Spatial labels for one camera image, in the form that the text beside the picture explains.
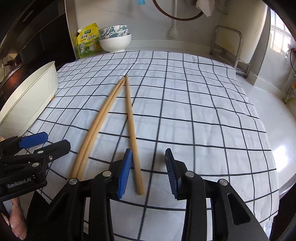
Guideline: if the wooden chopstick two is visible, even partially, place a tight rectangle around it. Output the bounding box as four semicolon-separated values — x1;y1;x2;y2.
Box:
81;83;127;180

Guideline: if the red cooking pot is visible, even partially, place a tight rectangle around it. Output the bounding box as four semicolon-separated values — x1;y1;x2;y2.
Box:
1;61;28;108

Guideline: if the white ceramic bowl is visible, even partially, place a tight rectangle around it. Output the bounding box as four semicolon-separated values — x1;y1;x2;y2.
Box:
99;34;132;53

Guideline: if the person's hand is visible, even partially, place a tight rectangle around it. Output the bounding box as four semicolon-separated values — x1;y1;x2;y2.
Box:
2;197;27;240

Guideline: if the large white basin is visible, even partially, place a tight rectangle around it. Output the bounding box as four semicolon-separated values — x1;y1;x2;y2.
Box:
1;61;58;138

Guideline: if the white wall pipe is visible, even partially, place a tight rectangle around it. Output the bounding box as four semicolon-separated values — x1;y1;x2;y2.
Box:
169;0;178;39

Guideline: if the checkered white tablecloth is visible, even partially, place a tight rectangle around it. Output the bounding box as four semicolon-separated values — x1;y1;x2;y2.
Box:
28;51;279;240

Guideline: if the wooden chopstick four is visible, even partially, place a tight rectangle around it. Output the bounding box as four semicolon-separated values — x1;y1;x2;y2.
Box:
125;78;146;195

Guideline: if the metal rack with board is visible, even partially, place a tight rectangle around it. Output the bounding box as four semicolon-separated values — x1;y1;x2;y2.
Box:
209;25;250;78

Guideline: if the yellow green seasoning pouch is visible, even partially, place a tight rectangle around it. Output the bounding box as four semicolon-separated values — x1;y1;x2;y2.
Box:
77;23;101;58

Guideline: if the round wooden hoop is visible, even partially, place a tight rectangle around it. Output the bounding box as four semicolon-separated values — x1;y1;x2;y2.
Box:
152;0;206;22

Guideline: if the wooden chopstick one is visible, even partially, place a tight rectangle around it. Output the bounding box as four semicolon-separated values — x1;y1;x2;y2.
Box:
70;76;125;180

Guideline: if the white hanging cloth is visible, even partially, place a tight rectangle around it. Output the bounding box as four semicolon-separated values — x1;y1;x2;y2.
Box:
196;0;215;17

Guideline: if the blue patterned bowl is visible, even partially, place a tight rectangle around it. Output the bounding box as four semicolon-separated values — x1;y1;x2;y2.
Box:
99;25;127;36
100;29;128;39

